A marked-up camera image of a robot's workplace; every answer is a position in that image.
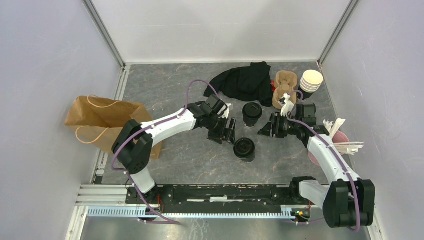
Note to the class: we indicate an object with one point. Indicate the black cloth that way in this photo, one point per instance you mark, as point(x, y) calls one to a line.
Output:
point(247, 84)

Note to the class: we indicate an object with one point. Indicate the pink straw holder cup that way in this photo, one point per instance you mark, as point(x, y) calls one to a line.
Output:
point(339, 137)

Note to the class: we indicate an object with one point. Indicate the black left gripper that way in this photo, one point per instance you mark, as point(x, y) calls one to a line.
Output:
point(219, 137)

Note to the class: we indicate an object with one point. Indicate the brown paper bag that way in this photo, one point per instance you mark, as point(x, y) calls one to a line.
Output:
point(99, 121)

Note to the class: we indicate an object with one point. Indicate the black paper coffee cup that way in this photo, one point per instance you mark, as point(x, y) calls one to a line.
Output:
point(247, 158)
point(250, 120)

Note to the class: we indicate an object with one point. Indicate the brown cardboard cup carrier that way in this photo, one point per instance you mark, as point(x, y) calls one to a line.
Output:
point(285, 82)

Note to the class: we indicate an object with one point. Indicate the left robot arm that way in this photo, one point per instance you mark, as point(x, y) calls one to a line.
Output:
point(134, 145)

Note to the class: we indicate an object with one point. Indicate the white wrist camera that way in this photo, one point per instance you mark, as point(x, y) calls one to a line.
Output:
point(225, 112)
point(286, 105)

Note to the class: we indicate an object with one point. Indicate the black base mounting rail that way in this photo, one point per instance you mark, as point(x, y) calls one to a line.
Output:
point(219, 199)

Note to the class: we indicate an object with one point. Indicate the black cup lid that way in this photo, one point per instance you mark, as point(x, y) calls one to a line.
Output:
point(244, 146)
point(252, 110)

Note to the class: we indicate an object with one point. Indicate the red small object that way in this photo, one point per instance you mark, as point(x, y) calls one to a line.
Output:
point(273, 85)

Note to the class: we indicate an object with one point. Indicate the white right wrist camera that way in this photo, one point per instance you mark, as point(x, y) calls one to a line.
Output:
point(286, 105)

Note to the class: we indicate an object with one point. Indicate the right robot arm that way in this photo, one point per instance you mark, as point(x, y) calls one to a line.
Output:
point(348, 201)

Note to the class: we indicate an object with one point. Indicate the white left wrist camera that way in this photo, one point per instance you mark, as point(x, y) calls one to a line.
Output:
point(225, 112)

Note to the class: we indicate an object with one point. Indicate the stack of white paper cups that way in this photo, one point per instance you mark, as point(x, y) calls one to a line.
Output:
point(310, 82)

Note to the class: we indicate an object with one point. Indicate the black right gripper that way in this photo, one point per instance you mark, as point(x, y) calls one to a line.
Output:
point(274, 125)

